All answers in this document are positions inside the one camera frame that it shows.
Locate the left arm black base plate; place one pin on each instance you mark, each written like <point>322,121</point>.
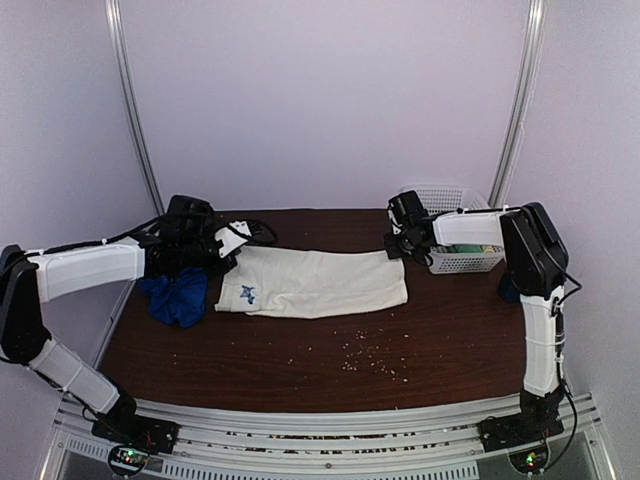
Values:
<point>149,434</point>

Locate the rolled green towel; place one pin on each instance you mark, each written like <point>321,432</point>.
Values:
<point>465,249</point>

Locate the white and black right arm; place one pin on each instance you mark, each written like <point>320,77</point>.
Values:
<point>536,261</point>

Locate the blue microfiber towel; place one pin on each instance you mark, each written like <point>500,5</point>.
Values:
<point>180,301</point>

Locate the left round circuit board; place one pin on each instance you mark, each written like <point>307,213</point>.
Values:
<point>127,461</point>

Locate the right round circuit board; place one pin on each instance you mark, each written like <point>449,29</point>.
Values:
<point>529,461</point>

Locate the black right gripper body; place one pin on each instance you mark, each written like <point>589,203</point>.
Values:
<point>404,247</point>

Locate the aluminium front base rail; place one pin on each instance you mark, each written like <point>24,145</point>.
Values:
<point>441,442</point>

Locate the aluminium frame post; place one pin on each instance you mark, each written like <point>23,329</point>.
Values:
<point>118,40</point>
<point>522,97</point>

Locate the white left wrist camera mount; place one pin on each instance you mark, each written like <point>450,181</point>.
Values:
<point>232,237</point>

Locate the left aluminium frame post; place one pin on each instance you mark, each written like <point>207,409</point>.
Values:
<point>118,40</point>

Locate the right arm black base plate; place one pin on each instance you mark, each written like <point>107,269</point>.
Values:
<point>498,433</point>

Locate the right aluminium frame post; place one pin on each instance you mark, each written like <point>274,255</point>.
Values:
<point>522,97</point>

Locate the round circuit board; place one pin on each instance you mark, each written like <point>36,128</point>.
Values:
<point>127,461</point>
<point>529,461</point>

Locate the white towel with blue emblem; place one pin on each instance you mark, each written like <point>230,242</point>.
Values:
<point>286,283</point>

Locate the white perforated plastic basket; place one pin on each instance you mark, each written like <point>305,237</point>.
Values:
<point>463,217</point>

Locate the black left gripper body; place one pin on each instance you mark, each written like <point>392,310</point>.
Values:
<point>193,252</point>

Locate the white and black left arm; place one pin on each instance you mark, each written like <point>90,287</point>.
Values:
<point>189,235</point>

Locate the dark blue cup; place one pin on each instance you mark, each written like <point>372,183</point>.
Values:
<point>507,290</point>

